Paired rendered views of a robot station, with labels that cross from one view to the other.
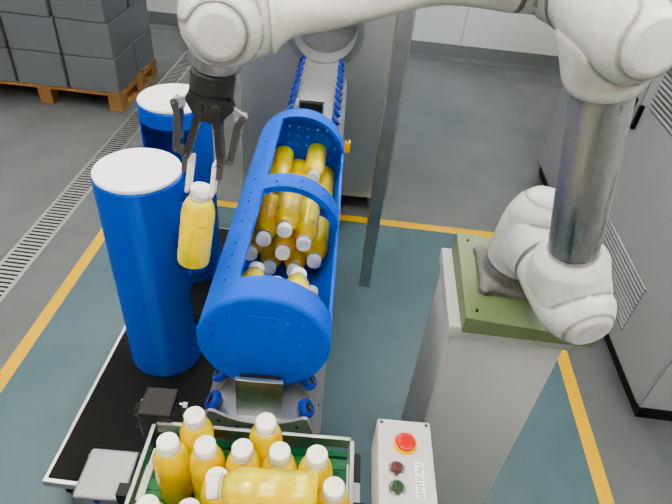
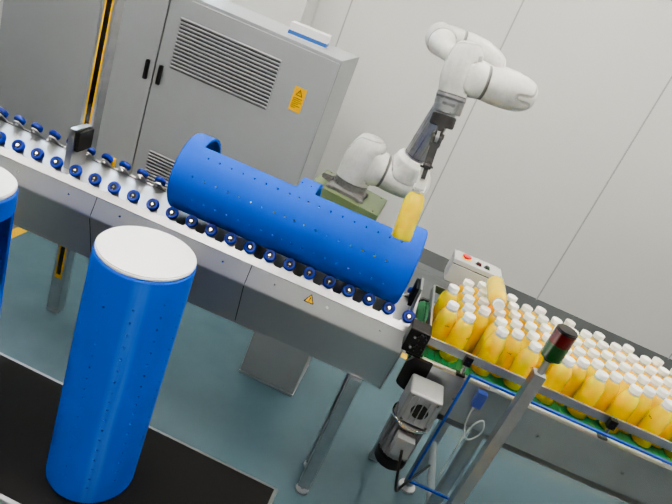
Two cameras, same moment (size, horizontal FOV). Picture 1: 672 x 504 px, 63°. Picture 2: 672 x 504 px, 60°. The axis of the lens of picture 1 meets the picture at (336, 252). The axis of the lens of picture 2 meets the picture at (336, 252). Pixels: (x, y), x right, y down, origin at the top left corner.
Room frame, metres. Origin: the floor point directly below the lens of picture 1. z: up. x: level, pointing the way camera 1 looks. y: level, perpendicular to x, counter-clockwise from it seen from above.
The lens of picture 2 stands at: (0.92, 2.05, 1.90)
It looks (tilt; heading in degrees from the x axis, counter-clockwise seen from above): 24 degrees down; 273
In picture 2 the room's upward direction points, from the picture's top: 23 degrees clockwise
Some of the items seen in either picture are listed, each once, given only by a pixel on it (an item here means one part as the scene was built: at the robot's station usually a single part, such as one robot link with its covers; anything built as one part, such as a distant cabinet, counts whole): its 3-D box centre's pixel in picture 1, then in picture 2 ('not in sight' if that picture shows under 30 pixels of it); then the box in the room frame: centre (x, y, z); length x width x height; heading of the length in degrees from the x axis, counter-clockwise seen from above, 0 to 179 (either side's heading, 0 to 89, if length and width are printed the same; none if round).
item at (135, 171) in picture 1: (137, 170); (147, 252); (1.49, 0.66, 1.03); 0.28 x 0.28 x 0.01
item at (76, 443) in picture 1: (186, 338); (57, 460); (1.62, 0.63, 0.08); 1.50 x 0.52 x 0.15; 179
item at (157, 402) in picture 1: (163, 415); (416, 338); (0.66, 0.33, 0.95); 0.10 x 0.07 x 0.10; 91
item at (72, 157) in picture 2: (310, 118); (79, 147); (2.04, 0.16, 1.00); 0.10 x 0.04 x 0.15; 91
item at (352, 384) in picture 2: not in sight; (327, 436); (0.78, 0.20, 0.31); 0.06 x 0.06 x 0.63; 1
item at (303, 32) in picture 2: not in sight; (309, 34); (1.78, -1.58, 1.48); 0.24 x 0.12 x 0.08; 7
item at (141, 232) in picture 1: (155, 273); (116, 372); (1.49, 0.66, 0.59); 0.28 x 0.28 x 0.88
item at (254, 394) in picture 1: (259, 395); (413, 296); (0.71, 0.13, 0.99); 0.10 x 0.02 x 0.12; 91
